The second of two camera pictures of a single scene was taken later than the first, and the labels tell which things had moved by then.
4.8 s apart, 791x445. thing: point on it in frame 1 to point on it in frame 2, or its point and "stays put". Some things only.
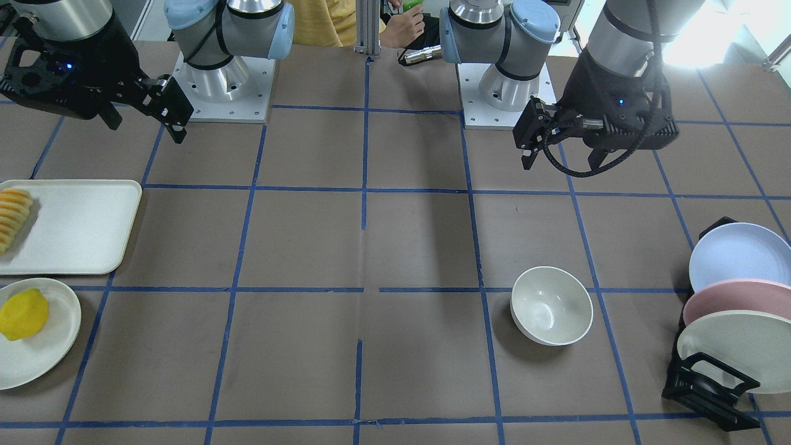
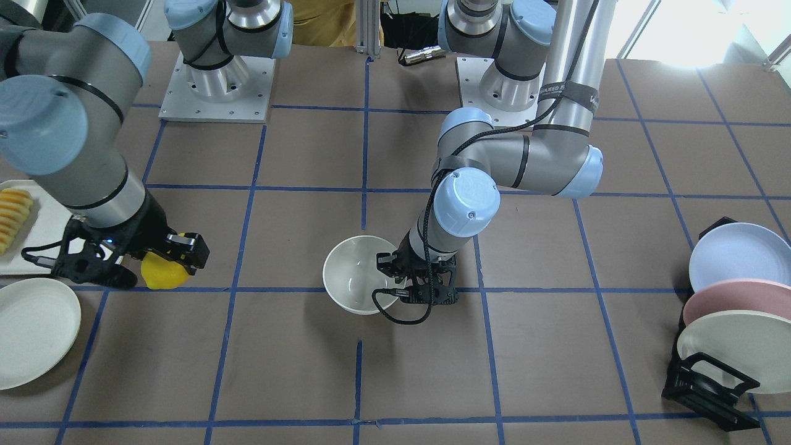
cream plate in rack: x=756 y=343 stays put
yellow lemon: x=23 y=314 to x=161 y=273
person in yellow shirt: x=326 y=22 stays put
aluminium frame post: x=368 y=27 stays put
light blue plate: x=740 y=251 stays put
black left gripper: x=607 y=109 to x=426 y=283
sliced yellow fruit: x=15 y=206 stays put
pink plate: x=741 y=295 stays put
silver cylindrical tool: x=427 y=53 stays put
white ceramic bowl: x=551 y=306 to x=350 y=275
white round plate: x=21 y=360 stays put
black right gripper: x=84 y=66 to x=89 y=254
